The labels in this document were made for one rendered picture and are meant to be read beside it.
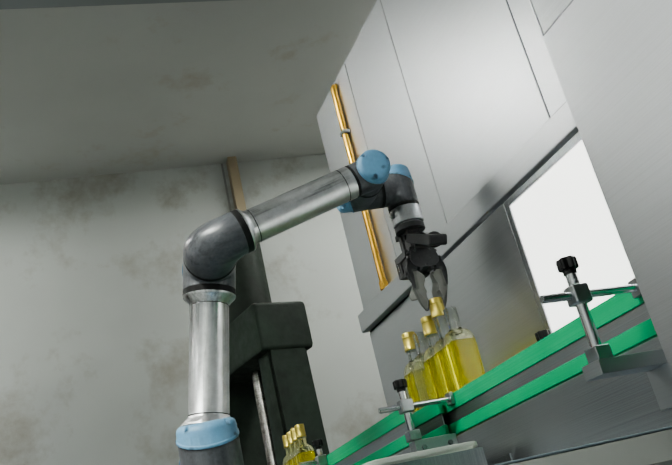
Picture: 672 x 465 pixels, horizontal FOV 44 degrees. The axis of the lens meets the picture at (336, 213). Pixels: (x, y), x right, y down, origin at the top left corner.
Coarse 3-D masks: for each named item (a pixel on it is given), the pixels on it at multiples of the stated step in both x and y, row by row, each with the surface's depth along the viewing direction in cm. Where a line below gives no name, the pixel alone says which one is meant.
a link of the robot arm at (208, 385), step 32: (192, 288) 178; (224, 288) 178; (192, 320) 177; (224, 320) 178; (192, 352) 175; (224, 352) 175; (192, 384) 172; (224, 384) 173; (192, 416) 169; (224, 416) 170
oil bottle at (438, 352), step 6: (438, 342) 181; (438, 348) 180; (438, 354) 181; (444, 354) 178; (438, 360) 181; (444, 360) 178; (438, 366) 181; (444, 366) 178; (438, 372) 181; (444, 372) 179; (444, 378) 179; (450, 378) 176; (444, 384) 179; (450, 384) 176; (444, 390) 179; (450, 390) 177
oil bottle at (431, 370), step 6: (432, 348) 185; (426, 354) 186; (432, 354) 184; (426, 360) 186; (432, 360) 184; (426, 366) 186; (432, 366) 184; (426, 372) 187; (432, 372) 184; (432, 378) 184; (438, 378) 182; (432, 384) 184; (438, 384) 182; (432, 390) 184; (438, 390) 182; (432, 396) 185; (438, 396) 182; (444, 396) 180
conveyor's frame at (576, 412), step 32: (576, 384) 131; (608, 384) 124; (640, 384) 117; (512, 416) 149; (544, 416) 140; (576, 416) 131; (608, 416) 124; (640, 416) 118; (512, 448) 149; (544, 448) 140
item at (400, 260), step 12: (396, 228) 194; (408, 228) 194; (420, 228) 195; (396, 240) 198; (408, 252) 189; (420, 252) 190; (432, 252) 191; (396, 264) 195; (420, 264) 188; (432, 264) 190
